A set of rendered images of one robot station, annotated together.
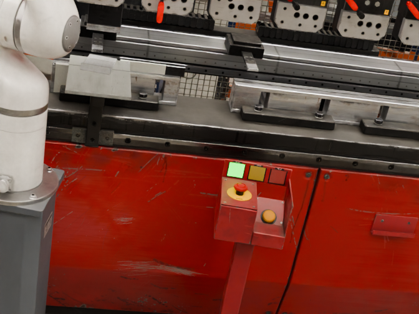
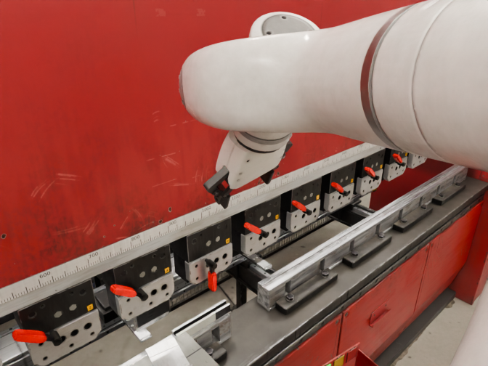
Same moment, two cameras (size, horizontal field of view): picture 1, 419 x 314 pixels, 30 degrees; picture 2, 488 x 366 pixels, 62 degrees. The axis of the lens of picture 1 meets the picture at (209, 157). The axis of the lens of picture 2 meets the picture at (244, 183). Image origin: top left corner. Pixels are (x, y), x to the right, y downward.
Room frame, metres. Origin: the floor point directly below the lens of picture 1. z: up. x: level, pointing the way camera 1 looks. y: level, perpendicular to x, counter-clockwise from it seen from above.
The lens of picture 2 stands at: (1.38, 0.60, 1.91)
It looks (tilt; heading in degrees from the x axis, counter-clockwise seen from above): 26 degrees down; 329
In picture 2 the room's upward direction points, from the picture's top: straight up
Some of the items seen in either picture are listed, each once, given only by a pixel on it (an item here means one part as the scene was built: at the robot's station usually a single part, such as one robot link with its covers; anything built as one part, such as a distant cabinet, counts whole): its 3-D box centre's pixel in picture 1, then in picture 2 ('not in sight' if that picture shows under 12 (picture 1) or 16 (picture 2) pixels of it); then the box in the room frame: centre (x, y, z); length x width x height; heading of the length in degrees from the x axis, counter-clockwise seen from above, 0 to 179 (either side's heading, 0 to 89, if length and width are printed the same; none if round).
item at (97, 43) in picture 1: (98, 33); (125, 312); (2.38, 0.43, 1.01); 0.26 x 0.12 x 0.05; 11
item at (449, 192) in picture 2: not in sight; (449, 193); (2.51, -1.40, 0.89); 0.30 x 0.05 x 0.03; 101
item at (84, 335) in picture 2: not in sight; (57, 314); (2.18, 0.60, 1.26); 0.15 x 0.09 x 0.17; 101
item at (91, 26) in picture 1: (105, 15); (151, 309); (2.22, 0.38, 1.13); 0.10 x 0.02 x 0.10; 101
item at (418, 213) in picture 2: not in sight; (413, 217); (2.44, -1.01, 0.89); 0.30 x 0.05 x 0.03; 101
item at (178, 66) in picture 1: (152, 66); (202, 320); (2.26, 0.23, 0.98); 0.20 x 0.03 x 0.03; 101
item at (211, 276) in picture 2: (161, 5); (210, 274); (2.19, 0.22, 1.20); 0.04 x 0.02 x 0.10; 11
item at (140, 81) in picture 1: (115, 81); (174, 353); (2.23, 0.33, 0.92); 0.39 x 0.06 x 0.10; 101
